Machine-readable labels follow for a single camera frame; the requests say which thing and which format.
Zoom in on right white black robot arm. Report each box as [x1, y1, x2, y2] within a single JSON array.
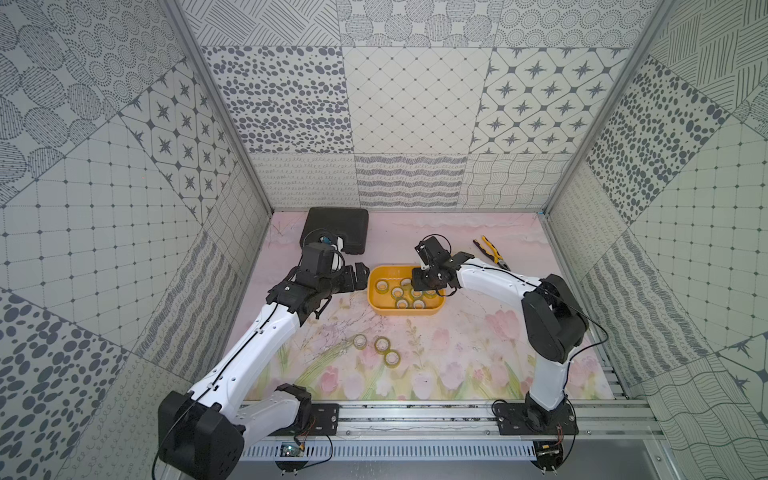
[[411, 234, 589, 414]]

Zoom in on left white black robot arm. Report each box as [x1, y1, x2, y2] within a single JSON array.
[[153, 230, 370, 479]]

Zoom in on yellow plastic storage box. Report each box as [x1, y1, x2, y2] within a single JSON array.
[[367, 265, 445, 316]]

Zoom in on yellow black pliers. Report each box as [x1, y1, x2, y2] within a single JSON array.
[[473, 236, 510, 271]]

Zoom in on black plastic tool case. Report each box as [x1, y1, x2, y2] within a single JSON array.
[[299, 207, 370, 255]]

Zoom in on white ventilation grille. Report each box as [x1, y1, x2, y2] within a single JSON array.
[[241, 440, 535, 462]]

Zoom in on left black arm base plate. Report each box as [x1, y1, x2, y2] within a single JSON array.
[[272, 403, 340, 438]]

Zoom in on aluminium mounting rail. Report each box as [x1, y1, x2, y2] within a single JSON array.
[[239, 398, 664, 442]]

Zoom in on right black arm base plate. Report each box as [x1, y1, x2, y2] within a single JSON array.
[[491, 400, 579, 436]]

